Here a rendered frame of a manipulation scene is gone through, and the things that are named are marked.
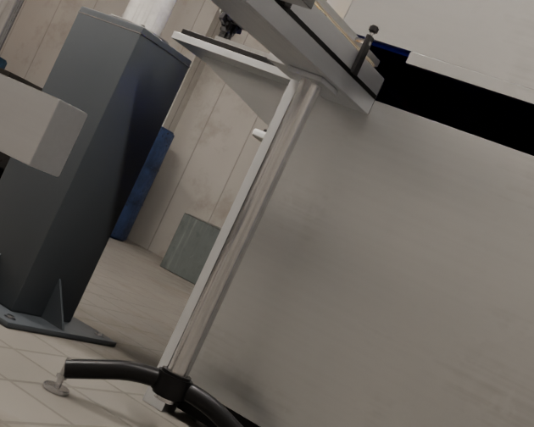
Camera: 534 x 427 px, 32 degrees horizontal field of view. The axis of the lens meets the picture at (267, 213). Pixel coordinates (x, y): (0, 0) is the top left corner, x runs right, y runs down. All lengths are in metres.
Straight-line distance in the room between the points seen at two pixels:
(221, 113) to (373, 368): 5.23
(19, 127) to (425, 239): 0.92
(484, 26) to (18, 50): 6.84
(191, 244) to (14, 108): 4.54
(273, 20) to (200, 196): 5.34
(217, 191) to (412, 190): 4.93
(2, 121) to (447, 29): 1.06
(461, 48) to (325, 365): 0.77
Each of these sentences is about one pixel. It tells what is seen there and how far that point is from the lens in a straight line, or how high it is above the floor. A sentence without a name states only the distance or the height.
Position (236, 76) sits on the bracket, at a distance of 2.49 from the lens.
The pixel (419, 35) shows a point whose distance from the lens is 2.22.
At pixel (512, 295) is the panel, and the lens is 2.00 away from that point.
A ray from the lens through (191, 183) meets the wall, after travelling 7.11.
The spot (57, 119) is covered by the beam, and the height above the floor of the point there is 0.52.
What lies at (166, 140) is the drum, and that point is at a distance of 6.79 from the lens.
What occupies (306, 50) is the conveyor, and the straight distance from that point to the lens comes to 1.86.
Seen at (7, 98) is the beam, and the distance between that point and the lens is 1.64.
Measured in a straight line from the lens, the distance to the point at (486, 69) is 2.14.
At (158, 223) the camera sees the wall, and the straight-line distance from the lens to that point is 7.19.
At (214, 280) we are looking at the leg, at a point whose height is 0.35.
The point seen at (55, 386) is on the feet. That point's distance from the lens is 2.05.
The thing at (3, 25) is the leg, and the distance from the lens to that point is 1.76.
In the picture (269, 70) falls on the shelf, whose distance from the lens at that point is 2.35.
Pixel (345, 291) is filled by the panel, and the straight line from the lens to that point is 2.10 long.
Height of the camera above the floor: 0.49
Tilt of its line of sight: 1 degrees up
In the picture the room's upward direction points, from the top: 25 degrees clockwise
